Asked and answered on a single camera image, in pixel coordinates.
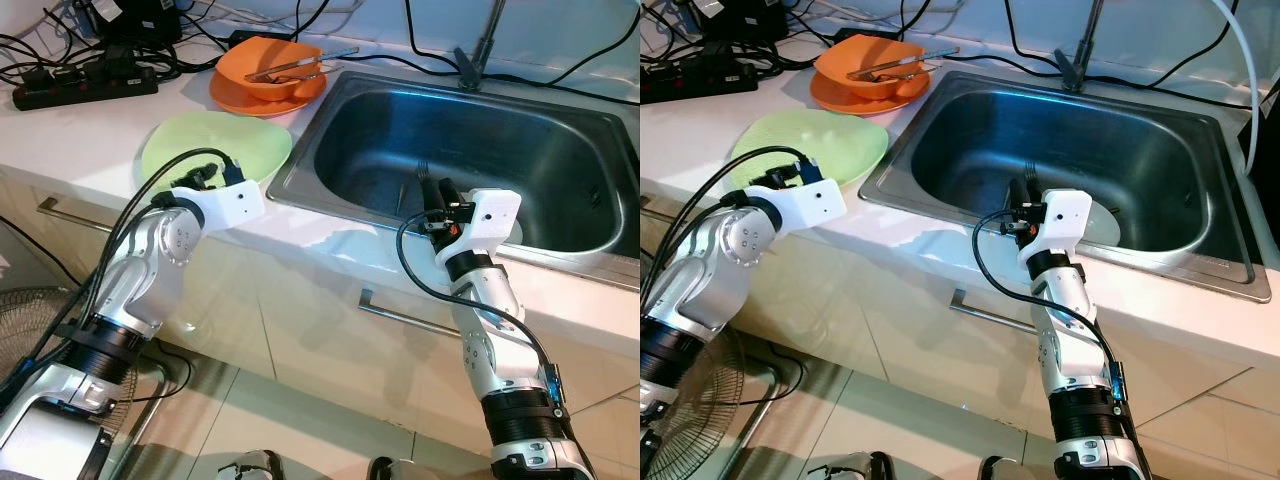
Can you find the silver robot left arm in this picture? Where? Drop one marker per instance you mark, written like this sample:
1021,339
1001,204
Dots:
150,280
720,290

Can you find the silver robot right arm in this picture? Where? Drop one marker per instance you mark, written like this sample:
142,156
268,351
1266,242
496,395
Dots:
1070,330
490,330

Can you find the cream kitchen cabinet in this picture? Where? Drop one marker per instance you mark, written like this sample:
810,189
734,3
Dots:
300,330
900,330

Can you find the light green plate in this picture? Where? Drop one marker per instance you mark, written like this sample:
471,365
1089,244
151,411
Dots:
220,140
820,135

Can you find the stainless steel sink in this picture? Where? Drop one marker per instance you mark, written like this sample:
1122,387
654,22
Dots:
1100,140
480,130

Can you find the orange plate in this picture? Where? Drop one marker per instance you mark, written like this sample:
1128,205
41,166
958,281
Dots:
840,104
240,104

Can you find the dark metal faucet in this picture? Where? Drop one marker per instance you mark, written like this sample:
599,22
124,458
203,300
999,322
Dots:
1072,65
470,65

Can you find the black power strip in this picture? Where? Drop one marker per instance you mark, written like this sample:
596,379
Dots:
700,80
90,90

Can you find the small black power brick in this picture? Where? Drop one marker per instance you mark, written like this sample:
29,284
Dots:
260,38
865,35

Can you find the large black power adapter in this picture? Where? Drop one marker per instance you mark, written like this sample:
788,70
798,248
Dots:
140,20
745,18

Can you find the black floor fan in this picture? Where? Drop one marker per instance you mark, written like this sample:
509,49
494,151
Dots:
700,420
25,320

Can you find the silver robot left leg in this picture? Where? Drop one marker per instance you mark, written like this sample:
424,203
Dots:
250,467
848,467

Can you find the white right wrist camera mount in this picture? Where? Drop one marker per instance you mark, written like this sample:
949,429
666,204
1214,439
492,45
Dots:
1065,215
490,215

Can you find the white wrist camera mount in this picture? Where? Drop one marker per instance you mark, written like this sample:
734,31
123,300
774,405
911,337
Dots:
490,215
810,205
1065,215
230,205

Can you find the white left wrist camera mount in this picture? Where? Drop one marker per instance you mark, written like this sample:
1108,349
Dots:
230,205
810,205

